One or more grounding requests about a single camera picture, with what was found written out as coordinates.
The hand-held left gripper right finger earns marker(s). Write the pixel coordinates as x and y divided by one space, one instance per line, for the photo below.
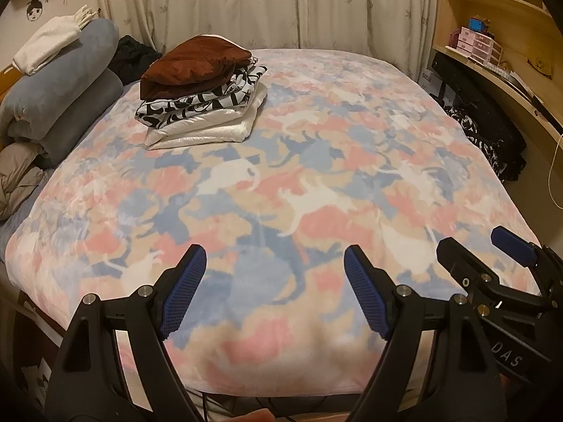
365 294

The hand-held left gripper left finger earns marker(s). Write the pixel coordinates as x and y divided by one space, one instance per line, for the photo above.
182 290

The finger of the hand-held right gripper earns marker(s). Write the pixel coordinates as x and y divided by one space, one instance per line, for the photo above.
512 244
459 259

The brown garment with white lining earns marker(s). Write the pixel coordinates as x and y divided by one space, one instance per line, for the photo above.
189 66

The person's left hand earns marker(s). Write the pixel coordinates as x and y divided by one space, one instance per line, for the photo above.
255 416

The black elongated device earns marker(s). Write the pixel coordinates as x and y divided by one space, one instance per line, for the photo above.
547 114

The pastel printed bed blanket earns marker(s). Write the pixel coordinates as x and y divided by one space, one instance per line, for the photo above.
308 162

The white folded garment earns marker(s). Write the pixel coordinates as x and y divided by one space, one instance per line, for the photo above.
211 132

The black bag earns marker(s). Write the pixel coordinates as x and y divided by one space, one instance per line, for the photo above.
466 83

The white box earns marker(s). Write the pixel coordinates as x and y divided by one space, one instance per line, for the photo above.
429 81

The wooden carved ornament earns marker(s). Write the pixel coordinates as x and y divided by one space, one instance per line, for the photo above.
541 65

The black and white printed garment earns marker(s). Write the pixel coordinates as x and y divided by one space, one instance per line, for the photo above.
198 105

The beige duvet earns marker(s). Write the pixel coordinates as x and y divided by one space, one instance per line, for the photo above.
17 176

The pink drawer organizer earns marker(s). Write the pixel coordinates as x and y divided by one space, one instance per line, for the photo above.
477 46

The blue toy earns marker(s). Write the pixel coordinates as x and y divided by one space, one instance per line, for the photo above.
478 24

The wooden shelf unit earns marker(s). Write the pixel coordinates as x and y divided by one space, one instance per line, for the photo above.
497 9

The grey-blue rolled blanket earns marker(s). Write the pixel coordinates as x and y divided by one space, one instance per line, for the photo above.
66 83

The black crumpled garment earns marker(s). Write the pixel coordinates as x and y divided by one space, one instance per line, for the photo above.
132 57

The wooden headboard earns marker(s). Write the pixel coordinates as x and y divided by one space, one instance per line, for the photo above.
9 81

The white folded cloth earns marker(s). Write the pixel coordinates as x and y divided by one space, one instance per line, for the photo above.
44 44

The beige patterned curtain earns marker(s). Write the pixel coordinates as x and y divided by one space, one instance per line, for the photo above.
264 4

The cartoon face wall sticker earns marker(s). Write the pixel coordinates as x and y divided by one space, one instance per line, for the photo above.
36 9

